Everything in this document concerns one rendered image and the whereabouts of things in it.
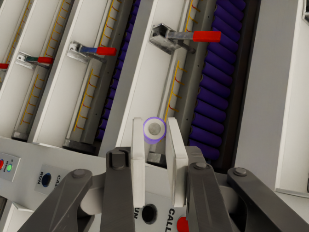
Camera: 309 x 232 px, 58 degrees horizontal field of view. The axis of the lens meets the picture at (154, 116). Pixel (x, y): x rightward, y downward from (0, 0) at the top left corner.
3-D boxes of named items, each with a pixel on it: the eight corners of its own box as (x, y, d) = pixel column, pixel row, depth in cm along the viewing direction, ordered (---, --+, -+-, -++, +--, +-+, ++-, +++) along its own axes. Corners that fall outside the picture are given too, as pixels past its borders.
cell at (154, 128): (148, 147, 26) (150, 146, 20) (138, 131, 27) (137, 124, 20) (164, 138, 27) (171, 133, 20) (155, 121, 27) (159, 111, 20)
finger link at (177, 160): (174, 157, 14) (188, 158, 14) (166, 117, 21) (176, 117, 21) (172, 208, 15) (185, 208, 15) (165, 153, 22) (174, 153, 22)
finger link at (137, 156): (144, 208, 15) (130, 209, 15) (142, 153, 22) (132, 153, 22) (145, 158, 14) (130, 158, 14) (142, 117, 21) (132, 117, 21)
